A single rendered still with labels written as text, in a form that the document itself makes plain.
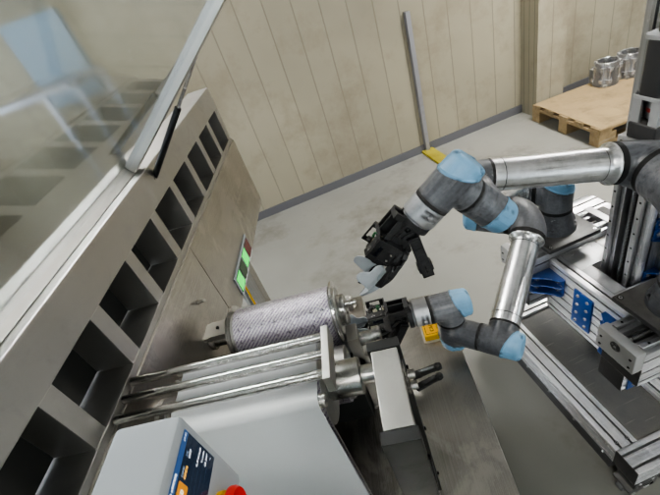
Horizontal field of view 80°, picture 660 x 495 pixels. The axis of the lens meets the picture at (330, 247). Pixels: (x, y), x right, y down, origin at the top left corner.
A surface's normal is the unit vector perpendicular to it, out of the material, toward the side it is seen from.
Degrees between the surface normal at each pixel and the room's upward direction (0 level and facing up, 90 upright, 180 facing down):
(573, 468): 0
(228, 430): 90
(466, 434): 0
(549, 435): 0
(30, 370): 90
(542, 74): 90
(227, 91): 90
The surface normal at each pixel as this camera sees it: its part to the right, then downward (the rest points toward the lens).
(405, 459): 0.05, 0.59
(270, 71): 0.27, 0.52
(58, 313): 0.96, -0.25
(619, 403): -0.29, -0.76
